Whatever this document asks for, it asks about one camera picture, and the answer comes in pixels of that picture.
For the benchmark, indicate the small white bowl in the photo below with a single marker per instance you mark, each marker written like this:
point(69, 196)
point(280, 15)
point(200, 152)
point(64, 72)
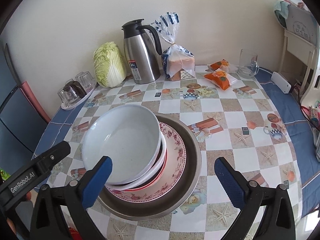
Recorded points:
point(130, 135)

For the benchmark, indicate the orange snack packet back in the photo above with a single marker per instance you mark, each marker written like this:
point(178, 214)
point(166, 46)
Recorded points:
point(222, 65)

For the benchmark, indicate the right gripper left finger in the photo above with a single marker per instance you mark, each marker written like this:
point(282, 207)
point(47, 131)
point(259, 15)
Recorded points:
point(48, 221)

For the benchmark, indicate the orange snack packet front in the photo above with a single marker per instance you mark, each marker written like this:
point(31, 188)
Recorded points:
point(221, 79)

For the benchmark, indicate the stainless steel thermos jug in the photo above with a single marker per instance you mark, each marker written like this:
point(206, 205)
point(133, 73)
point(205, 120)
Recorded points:
point(141, 47)

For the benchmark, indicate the upturned drinking glass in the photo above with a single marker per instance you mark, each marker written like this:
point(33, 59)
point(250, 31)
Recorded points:
point(87, 80)
point(79, 76)
point(61, 94)

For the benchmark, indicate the glass teapot brown handle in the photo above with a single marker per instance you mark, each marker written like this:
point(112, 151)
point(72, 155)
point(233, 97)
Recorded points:
point(73, 89)

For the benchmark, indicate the bagged sliced bread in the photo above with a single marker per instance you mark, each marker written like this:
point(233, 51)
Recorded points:
point(178, 63)

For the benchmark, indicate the white plastic chair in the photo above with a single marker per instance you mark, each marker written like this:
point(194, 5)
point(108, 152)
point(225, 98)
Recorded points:
point(311, 93)

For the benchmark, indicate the red rimmed white bowl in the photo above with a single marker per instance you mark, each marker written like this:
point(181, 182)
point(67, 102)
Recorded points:
point(152, 180)

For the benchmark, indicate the napa cabbage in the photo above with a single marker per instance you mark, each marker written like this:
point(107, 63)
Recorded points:
point(109, 65)

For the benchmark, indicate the floral rimmed plate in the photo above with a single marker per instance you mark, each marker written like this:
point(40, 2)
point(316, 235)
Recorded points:
point(173, 171)

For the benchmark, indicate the clear glass mug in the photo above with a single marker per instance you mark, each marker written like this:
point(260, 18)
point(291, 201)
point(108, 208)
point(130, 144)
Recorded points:
point(248, 64)

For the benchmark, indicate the stainless steel basin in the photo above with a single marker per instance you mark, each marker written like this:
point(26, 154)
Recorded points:
point(176, 196)

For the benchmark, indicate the white square bowl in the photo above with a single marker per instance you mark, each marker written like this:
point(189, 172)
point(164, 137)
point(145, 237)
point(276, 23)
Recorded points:
point(151, 172)

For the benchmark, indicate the pink rolled mat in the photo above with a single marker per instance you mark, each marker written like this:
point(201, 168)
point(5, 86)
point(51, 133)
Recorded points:
point(34, 102)

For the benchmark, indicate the white floral tray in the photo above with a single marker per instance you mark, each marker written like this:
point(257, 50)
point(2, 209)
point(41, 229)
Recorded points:
point(68, 106)

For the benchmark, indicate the orange snack packet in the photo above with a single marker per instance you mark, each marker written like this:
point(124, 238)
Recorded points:
point(222, 65)
point(221, 79)

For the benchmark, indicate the checkered patterned tablecloth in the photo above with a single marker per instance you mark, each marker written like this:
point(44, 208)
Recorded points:
point(240, 124)

